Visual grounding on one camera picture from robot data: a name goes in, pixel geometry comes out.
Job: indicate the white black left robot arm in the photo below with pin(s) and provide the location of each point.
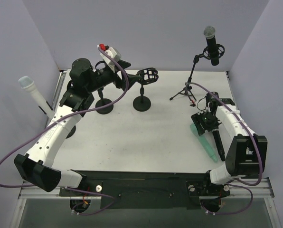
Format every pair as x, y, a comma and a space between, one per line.
35, 166

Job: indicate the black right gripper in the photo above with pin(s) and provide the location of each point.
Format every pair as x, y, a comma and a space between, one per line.
203, 126

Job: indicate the black round base stand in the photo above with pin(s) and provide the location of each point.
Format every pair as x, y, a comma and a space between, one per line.
71, 133

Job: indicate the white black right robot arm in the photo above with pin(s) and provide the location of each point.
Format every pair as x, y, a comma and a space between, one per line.
225, 136

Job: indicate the black clip microphone stand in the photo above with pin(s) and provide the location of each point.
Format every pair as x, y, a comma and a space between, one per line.
102, 102

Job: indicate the black handheld microphone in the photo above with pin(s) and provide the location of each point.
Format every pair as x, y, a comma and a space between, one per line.
219, 145

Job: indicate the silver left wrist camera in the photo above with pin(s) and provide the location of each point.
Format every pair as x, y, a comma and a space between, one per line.
112, 53

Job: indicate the white microphone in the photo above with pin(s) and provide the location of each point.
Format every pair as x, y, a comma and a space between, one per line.
29, 86

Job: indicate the mint green microphone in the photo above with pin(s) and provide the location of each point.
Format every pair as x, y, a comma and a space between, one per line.
205, 144

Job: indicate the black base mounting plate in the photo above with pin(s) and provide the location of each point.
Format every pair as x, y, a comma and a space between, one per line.
151, 190

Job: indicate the grey head black microphone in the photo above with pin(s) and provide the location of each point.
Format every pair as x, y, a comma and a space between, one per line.
212, 48

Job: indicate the aluminium frame rail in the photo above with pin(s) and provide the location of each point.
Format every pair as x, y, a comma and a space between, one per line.
170, 156

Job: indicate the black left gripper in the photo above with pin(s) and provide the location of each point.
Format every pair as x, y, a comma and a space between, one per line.
120, 75

